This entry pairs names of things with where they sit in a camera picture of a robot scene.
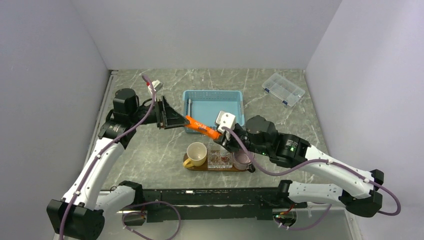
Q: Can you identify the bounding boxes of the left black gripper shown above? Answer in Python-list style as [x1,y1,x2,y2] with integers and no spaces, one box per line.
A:
[129,95,190,130]

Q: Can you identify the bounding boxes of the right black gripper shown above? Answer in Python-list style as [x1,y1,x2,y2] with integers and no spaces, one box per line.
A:
[213,124,271,157]

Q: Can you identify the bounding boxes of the clear acrylic toothbrush holder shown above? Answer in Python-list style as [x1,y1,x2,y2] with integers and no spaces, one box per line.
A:
[207,144,233,168]

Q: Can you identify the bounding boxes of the orange capped toothpaste tube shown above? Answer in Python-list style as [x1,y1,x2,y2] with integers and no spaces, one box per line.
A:
[185,115,222,140]

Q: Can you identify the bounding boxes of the purple ceramic mug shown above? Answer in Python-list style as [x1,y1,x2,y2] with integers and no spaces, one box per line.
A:
[232,150,256,173]

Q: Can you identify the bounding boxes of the yellow ceramic mug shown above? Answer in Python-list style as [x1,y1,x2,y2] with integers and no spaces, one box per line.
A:
[182,142,208,168]

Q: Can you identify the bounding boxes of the light blue plastic basket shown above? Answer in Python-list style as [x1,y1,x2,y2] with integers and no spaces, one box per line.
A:
[182,90,245,129]

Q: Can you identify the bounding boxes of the brown wooden oval tray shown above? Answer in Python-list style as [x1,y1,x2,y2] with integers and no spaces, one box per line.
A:
[187,160,247,172]

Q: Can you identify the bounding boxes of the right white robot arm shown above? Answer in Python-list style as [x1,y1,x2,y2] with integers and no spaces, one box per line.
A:
[215,111,384,218]

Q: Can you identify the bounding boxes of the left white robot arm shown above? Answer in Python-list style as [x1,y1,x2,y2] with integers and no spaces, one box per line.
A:
[46,88,189,240]

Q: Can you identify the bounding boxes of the grey toothbrush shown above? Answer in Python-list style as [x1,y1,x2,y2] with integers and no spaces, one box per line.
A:
[186,98,192,117]

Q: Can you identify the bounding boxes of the clear plastic compartment box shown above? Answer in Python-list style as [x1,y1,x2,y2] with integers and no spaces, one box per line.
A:
[262,73,306,107]

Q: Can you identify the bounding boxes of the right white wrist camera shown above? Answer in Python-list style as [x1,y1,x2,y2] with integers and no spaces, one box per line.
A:
[215,110,237,134]

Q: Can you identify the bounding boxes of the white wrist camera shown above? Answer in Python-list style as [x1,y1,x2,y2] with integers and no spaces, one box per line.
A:
[215,110,237,134]
[146,79,164,95]

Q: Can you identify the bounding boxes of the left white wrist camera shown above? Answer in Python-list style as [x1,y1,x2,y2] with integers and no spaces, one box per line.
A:
[146,79,164,95]

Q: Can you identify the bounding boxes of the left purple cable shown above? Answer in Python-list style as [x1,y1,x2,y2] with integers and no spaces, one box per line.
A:
[57,74,157,240]

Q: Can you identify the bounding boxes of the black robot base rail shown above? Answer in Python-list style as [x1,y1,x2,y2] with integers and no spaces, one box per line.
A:
[123,187,307,223]

